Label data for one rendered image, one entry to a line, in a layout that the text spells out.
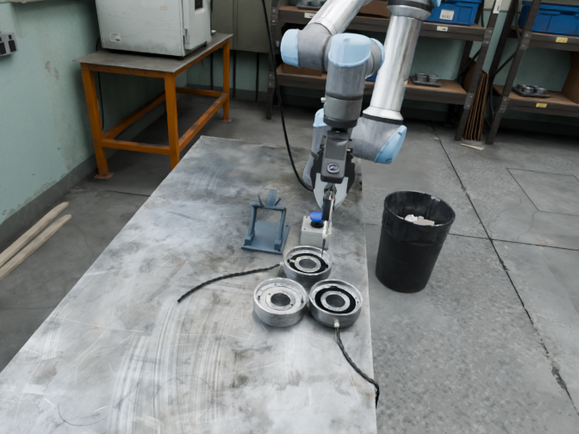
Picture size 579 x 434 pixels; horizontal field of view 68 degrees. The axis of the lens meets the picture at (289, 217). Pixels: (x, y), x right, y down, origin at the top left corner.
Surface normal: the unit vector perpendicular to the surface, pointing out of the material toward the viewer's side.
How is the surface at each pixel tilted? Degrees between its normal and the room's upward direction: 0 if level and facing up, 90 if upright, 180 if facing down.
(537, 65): 90
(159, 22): 91
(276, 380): 0
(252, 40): 90
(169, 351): 0
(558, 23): 90
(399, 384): 0
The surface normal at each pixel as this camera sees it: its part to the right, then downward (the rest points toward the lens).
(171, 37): -0.12, 0.48
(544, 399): 0.07, -0.85
